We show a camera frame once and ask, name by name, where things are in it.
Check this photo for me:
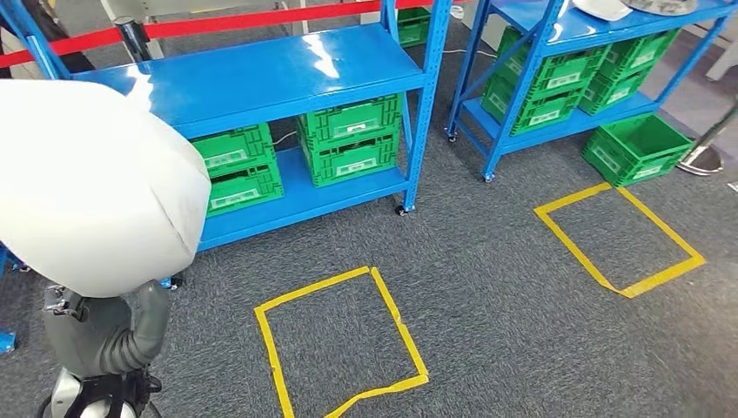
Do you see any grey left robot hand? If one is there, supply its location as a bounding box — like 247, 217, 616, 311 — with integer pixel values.
41, 280, 171, 381

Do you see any white curved plastic part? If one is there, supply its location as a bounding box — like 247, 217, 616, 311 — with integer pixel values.
569, 0, 634, 23
0, 78, 213, 300

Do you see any yellow floor tape rectangle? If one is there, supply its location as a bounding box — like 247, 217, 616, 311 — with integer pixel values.
253, 266, 432, 418
533, 182, 708, 300

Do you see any red barrier belt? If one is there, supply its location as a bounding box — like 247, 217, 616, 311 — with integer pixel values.
0, 25, 125, 69
143, 0, 462, 40

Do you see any white desk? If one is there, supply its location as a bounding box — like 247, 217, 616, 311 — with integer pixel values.
98, 0, 310, 36

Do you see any silver wheel hubcap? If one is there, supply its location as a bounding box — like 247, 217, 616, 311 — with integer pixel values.
625, 0, 700, 17

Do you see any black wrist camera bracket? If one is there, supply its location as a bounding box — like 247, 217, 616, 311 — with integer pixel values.
62, 368, 164, 418

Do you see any black stanchion post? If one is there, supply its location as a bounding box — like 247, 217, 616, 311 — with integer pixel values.
112, 16, 155, 64

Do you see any white floor cable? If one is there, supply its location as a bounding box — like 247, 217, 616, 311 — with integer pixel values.
440, 47, 498, 61

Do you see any chrome stanchion post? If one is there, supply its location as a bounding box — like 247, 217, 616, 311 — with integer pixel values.
675, 97, 738, 177

